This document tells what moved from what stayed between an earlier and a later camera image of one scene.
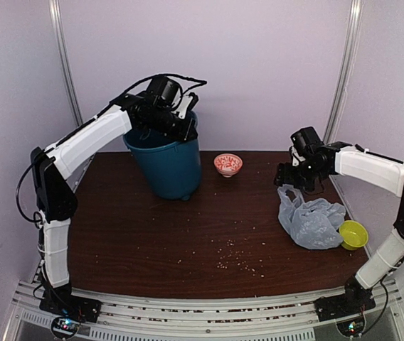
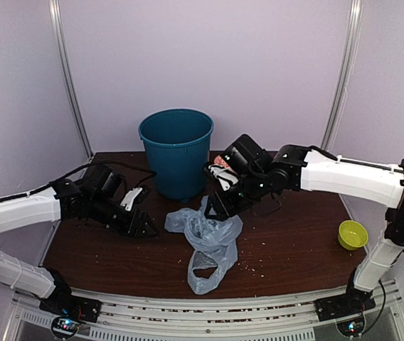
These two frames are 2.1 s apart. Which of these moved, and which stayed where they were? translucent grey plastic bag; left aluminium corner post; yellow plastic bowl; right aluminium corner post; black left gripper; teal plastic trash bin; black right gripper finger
Moved: black right gripper finger; black left gripper; teal plastic trash bin; translucent grey plastic bag
Stayed: left aluminium corner post; yellow plastic bowl; right aluminium corner post
